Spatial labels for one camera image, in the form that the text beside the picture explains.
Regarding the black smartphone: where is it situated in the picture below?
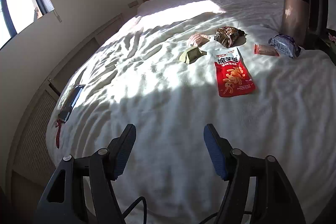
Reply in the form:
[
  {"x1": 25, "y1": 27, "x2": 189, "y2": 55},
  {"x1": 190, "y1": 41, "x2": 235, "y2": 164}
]
[{"x1": 58, "y1": 85, "x2": 85, "y2": 123}]

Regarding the red spicy strips packet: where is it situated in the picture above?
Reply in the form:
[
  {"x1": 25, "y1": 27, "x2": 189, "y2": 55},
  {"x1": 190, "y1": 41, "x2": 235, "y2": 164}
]
[{"x1": 213, "y1": 48, "x2": 256, "y2": 97}]

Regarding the radiator cover panel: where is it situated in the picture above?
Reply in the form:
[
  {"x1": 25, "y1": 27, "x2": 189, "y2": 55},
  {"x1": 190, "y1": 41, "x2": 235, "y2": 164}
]
[{"x1": 5, "y1": 14, "x2": 125, "y2": 222}]

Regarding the white bed duvet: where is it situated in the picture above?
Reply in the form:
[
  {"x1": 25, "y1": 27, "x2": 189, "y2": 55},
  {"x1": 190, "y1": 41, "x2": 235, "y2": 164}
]
[{"x1": 46, "y1": 0, "x2": 335, "y2": 223}]

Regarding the small green wrapped snack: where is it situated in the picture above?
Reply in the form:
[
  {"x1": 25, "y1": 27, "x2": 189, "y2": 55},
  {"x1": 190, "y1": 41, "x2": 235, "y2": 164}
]
[{"x1": 179, "y1": 47, "x2": 207, "y2": 64}]

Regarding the orange clear wafer packet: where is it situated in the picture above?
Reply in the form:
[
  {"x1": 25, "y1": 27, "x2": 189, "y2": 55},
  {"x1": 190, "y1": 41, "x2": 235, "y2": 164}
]
[{"x1": 254, "y1": 44, "x2": 279, "y2": 57}]

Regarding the pale pink wrapped snack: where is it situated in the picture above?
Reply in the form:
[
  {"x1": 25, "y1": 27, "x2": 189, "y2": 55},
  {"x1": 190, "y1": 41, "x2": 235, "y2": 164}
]
[{"x1": 188, "y1": 34, "x2": 210, "y2": 47}]

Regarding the dark brown snack bag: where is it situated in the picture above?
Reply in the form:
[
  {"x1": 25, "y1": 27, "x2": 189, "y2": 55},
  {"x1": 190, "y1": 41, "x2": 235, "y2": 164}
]
[{"x1": 214, "y1": 26, "x2": 246, "y2": 48}]

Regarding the blue white snack pack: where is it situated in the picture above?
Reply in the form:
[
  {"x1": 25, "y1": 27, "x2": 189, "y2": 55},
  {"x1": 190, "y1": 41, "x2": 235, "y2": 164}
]
[{"x1": 268, "y1": 34, "x2": 301, "y2": 59}]

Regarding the brown black tall bin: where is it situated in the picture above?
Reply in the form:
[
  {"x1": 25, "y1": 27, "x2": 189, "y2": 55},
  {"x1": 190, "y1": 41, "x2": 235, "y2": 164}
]
[{"x1": 280, "y1": 0, "x2": 329, "y2": 47}]

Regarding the window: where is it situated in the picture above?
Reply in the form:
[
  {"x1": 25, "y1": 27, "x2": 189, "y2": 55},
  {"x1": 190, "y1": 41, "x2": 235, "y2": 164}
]
[{"x1": 1, "y1": 0, "x2": 54, "y2": 47}]

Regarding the black cable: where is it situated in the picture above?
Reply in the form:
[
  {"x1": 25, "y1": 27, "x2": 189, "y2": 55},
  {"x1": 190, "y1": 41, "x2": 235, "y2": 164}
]
[{"x1": 120, "y1": 195, "x2": 148, "y2": 224}]

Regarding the red phone strap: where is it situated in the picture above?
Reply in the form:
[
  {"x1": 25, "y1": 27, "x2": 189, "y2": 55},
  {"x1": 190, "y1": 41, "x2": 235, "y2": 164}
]
[{"x1": 54, "y1": 119, "x2": 65, "y2": 149}]

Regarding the wall socket plate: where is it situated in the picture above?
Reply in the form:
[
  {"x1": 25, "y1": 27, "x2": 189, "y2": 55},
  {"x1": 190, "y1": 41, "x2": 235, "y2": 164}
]
[{"x1": 127, "y1": 0, "x2": 138, "y2": 8}]

